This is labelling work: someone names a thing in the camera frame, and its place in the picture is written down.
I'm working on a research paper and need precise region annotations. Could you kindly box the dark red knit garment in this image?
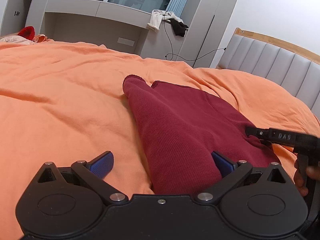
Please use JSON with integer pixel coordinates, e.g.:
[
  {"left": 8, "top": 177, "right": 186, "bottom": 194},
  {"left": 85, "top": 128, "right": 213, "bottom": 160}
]
[{"left": 123, "top": 75, "right": 278, "bottom": 194}]

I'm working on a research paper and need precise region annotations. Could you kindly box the right hand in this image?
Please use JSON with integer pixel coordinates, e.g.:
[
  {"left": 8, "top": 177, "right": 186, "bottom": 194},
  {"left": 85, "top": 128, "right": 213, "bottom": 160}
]
[{"left": 293, "top": 160, "right": 320, "bottom": 197}]

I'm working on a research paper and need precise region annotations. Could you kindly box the grey padded wooden headboard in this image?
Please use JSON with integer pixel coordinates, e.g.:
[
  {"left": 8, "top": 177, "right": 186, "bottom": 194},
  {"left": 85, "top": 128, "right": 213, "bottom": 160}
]
[{"left": 217, "top": 28, "right": 319, "bottom": 118}]

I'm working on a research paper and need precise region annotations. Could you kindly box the orange bed duvet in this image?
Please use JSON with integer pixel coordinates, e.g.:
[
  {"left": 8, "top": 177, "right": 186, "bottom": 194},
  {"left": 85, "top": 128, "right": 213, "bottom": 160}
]
[{"left": 1, "top": 41, "right": 319, "bottom": 239}]

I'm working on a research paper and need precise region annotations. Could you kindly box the patterned pillow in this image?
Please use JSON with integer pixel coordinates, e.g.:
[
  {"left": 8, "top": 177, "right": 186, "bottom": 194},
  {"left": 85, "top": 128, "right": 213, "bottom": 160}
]
[{"left": 0, "top": 34, "right": 48, "bottom": 45}]

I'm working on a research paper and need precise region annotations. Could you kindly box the black cloth on ledge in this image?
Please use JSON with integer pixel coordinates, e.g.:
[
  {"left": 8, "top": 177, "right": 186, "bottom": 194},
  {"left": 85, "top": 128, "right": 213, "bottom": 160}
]
[{"left": 170, "top": 18, "right": 189, "bottom": 37}]

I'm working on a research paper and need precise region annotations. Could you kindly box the bright red plush item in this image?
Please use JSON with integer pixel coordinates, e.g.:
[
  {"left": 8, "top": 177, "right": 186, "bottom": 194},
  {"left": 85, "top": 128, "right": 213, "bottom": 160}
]
[{"left": 17, "top": 26, "right": 35, "bottom": 41}]

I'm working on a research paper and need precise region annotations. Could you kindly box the white cloth on ledge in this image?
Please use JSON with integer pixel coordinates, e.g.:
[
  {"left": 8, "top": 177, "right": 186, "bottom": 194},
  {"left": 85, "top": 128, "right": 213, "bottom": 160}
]
[{"left": 146, "top": 9, "right": 183, "bottom": 32}]

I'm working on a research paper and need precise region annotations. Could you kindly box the grey built-in wardrobe unit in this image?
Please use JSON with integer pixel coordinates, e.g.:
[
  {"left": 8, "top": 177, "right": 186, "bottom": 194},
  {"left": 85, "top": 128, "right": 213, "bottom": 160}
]
[{"left": 1, "top": 0, "right": 237, "bottom": 68}]

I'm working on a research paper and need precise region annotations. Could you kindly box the black charging cable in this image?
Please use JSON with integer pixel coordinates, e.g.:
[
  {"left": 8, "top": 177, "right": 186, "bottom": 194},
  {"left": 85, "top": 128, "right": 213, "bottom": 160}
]
[{"left": 162, "top": 15, "right": 227, "bottom": 62}]

